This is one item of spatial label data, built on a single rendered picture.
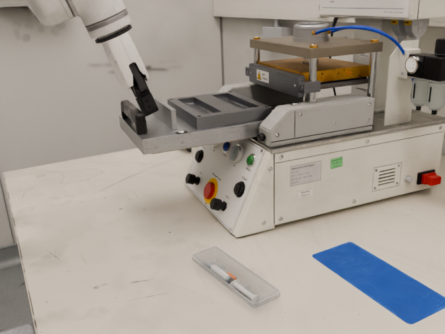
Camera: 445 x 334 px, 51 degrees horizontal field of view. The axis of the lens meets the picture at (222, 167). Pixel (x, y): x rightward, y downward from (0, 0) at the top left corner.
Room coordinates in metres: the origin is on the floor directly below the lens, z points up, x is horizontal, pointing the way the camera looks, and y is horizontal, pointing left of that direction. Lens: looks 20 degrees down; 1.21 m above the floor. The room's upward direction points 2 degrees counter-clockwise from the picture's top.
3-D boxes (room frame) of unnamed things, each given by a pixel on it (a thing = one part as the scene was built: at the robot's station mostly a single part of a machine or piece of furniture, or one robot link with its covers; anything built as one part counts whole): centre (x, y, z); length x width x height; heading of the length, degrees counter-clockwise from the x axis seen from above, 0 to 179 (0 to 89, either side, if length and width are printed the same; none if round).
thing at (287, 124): (0.93, -0.20, 0.96); 0.26 x 0.05 x 0.07; 112
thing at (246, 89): (1.19, -0.10, 0.96); 0.25 x 0.05 x 0.07; 112
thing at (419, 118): (1.10, -0.24, 0.93); 0.46 x 0.35 x 0.01; 112
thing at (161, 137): (0.98, 0.05, 0.97); 0.30 x 0.22 x 0.08; 112
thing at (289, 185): (1.07, -0.21, 0.84); 0.53 x 0.37 x 0.17; 112
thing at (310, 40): (1.08, -0.25, 1.08); 0.31 x 0.24 x 0.13; 22
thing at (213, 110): (1.00, 0.01, 0.98); 0.20 x 0.17 x 0.03; 22
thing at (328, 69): (1.08, -0.22, 1.07); 0.22 x 0.17 x 0.10; 22
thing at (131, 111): (0.93, 0.18, 0.99); 0.15 x 0.02 x 0.04; 22
